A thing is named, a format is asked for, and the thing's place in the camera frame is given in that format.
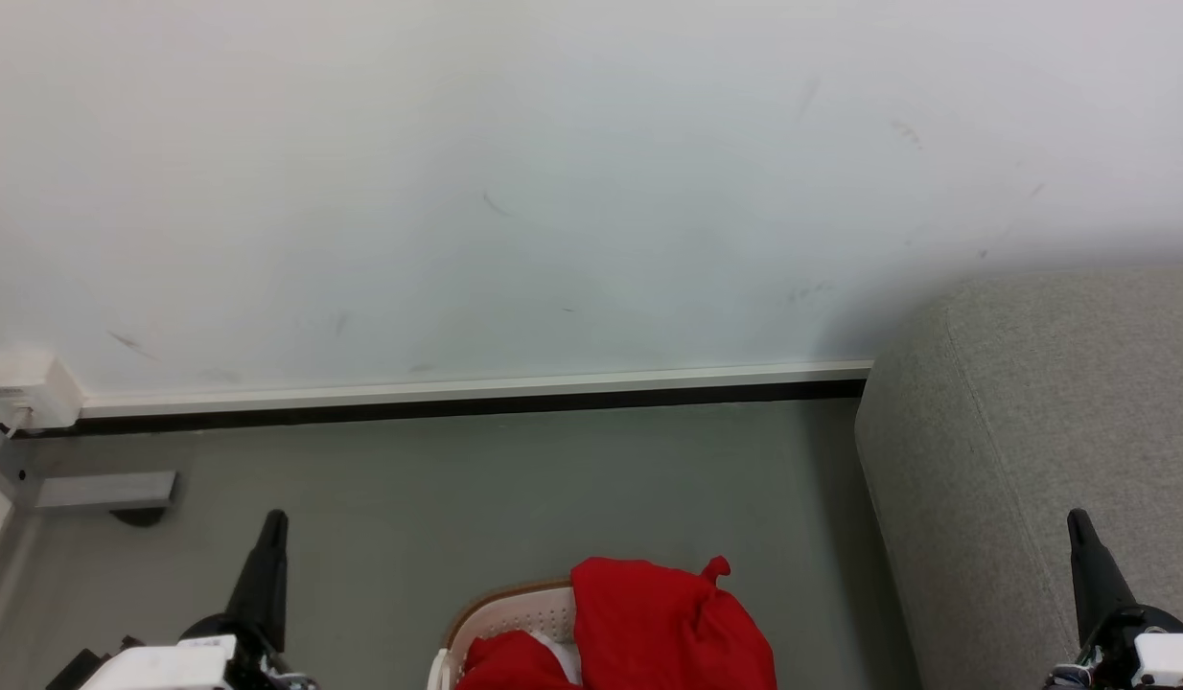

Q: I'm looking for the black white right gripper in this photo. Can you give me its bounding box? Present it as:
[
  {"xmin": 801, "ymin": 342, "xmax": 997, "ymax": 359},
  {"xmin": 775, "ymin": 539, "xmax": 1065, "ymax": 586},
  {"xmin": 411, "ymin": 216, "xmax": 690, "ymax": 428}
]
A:
[{"xmin": 1047, "ymin": 509, "xmax": 1183, "ymax": 690}]

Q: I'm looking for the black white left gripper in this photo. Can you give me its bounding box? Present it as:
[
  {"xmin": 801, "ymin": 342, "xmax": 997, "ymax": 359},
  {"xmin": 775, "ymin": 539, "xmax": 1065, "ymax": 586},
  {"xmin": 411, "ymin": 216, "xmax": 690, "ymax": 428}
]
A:
[{"xmin": 79, "ymin": 510, "xmax": 316, "ymax": 690}]

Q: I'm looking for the red garment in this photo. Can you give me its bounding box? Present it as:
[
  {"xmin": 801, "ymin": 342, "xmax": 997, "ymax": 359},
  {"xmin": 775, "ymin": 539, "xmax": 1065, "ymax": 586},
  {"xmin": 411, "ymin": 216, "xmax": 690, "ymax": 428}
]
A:
[{"xmin": 570, "ymin": 555, "xmax": 778, "ymax": 690}]

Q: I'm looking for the grey fabric sofa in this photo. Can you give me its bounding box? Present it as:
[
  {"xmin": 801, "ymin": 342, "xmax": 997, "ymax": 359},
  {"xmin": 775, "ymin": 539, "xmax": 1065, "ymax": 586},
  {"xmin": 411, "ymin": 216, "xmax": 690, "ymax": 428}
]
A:
[{"xmin": 854, "ymin": 264, "xmax": 1183, "ymax": 690}]

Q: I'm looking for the white cloth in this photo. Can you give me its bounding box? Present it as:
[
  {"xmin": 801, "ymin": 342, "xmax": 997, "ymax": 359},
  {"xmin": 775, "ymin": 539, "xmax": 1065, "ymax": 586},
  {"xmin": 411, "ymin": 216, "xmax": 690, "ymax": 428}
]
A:
[{"xmin": 526, "ymin": 628, "xmax": 585, "ymax": 687}]

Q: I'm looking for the white laundry basket brown rim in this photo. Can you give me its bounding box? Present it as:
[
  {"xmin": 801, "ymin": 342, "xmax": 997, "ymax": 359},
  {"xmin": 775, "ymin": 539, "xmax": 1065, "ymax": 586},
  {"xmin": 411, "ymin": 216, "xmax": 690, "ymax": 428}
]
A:
[{"xmin": 427, "ymin": 578, "xmax": 583, "ymax": 690}]

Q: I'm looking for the white black baseboard strip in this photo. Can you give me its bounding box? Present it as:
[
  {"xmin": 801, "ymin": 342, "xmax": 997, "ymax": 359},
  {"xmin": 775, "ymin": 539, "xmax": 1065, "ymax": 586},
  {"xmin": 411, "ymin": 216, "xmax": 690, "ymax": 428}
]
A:
[{"xmin": 79, "ymin": 360, "xmax": 873, "ymax": 428}]

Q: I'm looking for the grey metal frame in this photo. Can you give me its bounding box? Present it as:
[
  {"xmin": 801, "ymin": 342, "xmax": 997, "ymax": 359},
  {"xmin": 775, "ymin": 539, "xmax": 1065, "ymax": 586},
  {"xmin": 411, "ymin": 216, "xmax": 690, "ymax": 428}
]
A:
[{"xmin": 0, "ymin": 410, "xmax": 178, "ymax": 528}]

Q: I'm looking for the white wall outlet box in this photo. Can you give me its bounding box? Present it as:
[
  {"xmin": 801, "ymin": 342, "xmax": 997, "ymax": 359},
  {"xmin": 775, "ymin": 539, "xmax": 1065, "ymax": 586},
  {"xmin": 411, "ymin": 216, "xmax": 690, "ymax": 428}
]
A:
[{"xmin": 0, "ymin": 349, "xmax": 83, "ymax": 432}]

